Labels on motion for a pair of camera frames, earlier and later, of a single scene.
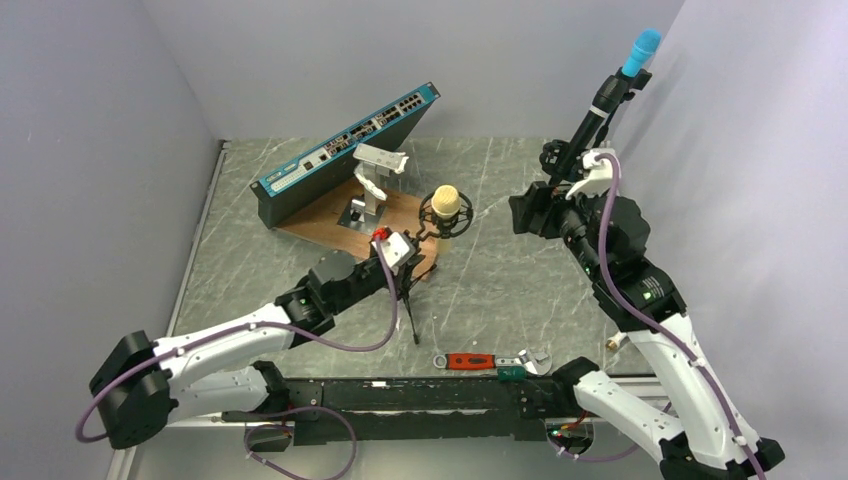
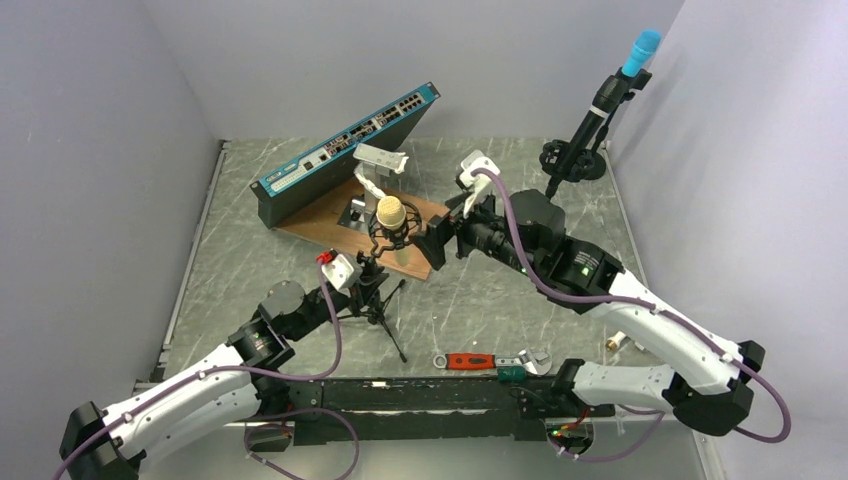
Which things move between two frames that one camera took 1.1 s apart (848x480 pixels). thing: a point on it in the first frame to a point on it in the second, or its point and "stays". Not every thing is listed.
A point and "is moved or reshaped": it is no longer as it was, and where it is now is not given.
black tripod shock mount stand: x=432 y=217 to x=391 y=224
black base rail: x=420 y=410 stays
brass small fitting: x=613 y=341 stays
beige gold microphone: x=445 y=204 is moved or reshaped
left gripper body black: x=396 y=278 to x=357 y=299
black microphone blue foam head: x=608 y=95 stays
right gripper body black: x=566 y=215 to x=483 y=230
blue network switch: x=287 y=191 stays
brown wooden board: x=407 y=213 stays
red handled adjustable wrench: x=535 y=362 stays
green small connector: x=512 y=373 stays
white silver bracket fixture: x=365 y=211 stays
